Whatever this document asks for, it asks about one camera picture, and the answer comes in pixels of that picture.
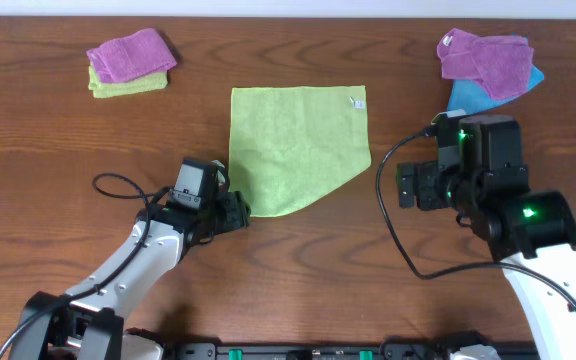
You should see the light green microfiber cloth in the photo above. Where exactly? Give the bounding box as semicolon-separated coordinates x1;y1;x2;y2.
229;85;372;218

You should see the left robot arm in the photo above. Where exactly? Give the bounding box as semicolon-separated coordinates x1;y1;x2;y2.
0;159;250;359

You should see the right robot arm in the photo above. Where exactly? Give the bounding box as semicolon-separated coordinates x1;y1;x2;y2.
396;112;576;359

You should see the blue cloth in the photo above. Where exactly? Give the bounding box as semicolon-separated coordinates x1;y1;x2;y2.
446;34;546;116

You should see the crumpled purple cloth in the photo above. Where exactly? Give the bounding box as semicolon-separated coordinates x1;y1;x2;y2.
436;28;534;100

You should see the folded green cloth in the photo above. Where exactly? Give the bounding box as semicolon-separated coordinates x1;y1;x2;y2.
88;65;168;99

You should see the folded purple cloth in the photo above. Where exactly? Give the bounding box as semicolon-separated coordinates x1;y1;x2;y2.
86;28;177;83

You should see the right black cable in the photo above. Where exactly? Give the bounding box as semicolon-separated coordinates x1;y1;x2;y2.
375;128;576;351

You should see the black cable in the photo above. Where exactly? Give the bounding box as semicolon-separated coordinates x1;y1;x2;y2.
0;172;174;360
375;128;576;351

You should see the left black cable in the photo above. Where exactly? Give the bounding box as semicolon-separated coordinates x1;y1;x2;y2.
0;172;174;360

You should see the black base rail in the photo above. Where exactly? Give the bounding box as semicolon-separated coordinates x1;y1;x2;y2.
162;330;553;360

